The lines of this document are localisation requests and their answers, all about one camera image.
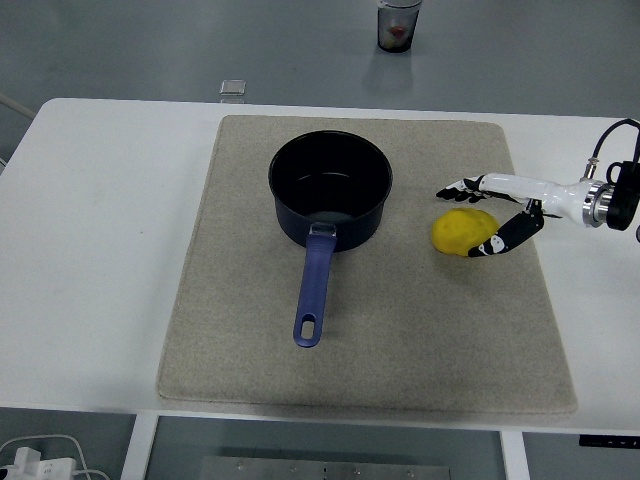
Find clear cup with red item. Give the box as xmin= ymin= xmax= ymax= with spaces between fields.
xmin=375 ymin=0 xmax=423 ymax=54

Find grey metal plate with screws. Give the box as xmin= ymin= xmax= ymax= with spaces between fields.
xmin=201 ymin=455 xmax=454 ymax=480

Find white power strip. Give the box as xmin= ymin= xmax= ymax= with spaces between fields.
xmin=0 ymin=446 xmax=77 ymax=480

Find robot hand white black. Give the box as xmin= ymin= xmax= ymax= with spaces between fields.
xmin=434 ymin=172 xmax=587 ymax=260

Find white power cable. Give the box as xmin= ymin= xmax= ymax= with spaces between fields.
xmin=0 ymin=433 xmax=109 ymax=480

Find blue pot with handle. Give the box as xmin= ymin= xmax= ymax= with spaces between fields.
xmin=268 ymin=129 xmax=394 ymax=349

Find black table control panel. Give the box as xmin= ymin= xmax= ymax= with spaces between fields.
xmin=578 ymin=434 xmax=640 ymax=448

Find white table leg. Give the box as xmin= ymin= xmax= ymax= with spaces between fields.
xmin=121 ymin=413 xmax=160 ymax=480
xmin=499 ymin=429 xmax=531 ymax=480

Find yellow potato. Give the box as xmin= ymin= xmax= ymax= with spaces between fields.
xmin=431 ymin=208 xmax=501 ymax=257

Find beige fabric mat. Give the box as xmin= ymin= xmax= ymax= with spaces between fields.
xmin=156 ymin=114 xmax=579 ymax=414

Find small clear square box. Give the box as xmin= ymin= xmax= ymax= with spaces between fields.
xmin=218 ymin=78 xmax=249 ymax=99

